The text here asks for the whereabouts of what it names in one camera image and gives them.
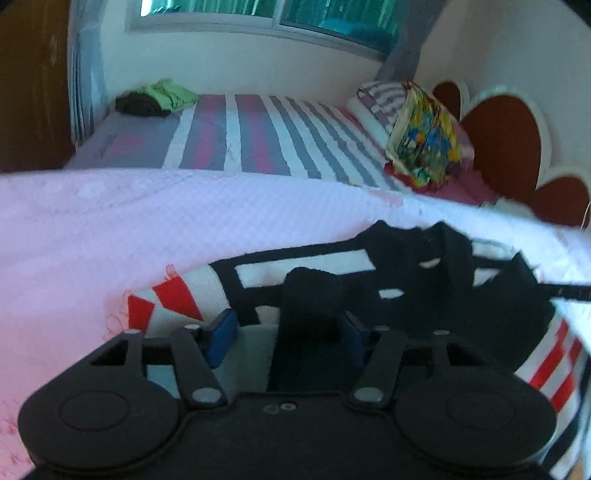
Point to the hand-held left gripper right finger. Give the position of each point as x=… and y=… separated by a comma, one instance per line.
x=354, y=339

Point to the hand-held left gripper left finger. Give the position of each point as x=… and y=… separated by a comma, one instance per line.
x=221, y=339

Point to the colourful patterned pillow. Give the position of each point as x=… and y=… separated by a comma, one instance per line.
x=425, y=134

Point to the striped pillow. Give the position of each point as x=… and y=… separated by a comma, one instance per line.
x=378, y=99

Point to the sliding glass window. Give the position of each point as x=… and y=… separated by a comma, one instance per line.
x=258, y=18

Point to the floral pink bed sheet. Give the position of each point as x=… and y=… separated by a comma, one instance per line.
x=92, y=230

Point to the dark cloth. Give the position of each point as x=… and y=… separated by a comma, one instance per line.
x=138, y=106

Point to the teal object behind window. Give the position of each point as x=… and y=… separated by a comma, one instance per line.
x=360, y=32

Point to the grey curtain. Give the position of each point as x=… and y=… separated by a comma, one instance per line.
x=406, y=41
x=85, y=69

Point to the red and white headboard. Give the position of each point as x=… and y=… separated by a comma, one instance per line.
x=503, y=138

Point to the striped bed mattress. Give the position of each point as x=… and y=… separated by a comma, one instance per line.
x=254, y=138

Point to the green cloth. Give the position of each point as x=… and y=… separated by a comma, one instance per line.
x=168, y=94

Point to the brown wooden door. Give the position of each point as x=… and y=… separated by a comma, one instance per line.
x=32, y=83

